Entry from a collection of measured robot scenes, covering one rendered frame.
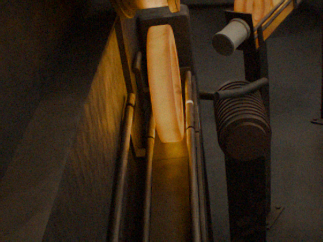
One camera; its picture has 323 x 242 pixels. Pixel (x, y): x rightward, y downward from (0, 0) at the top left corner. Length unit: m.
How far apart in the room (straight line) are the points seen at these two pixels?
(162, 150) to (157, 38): 0.18
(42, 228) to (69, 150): 0.10
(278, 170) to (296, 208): 0.23
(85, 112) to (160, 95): 0.21
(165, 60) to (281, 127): 1.38
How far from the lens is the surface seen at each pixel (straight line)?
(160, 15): 0.93
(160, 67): 0.67
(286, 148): 1.88
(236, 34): 1.11
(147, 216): 0.59
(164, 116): 0.68
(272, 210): 1.59
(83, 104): 0.48
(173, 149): 0.76
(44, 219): 0.35
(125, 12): 0.59
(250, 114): 1.08
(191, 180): 0.62
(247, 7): 1.16
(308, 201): 1.63
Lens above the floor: 1.09
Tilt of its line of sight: 29 degrees down
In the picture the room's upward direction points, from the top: 9 degrees counter-clockwise
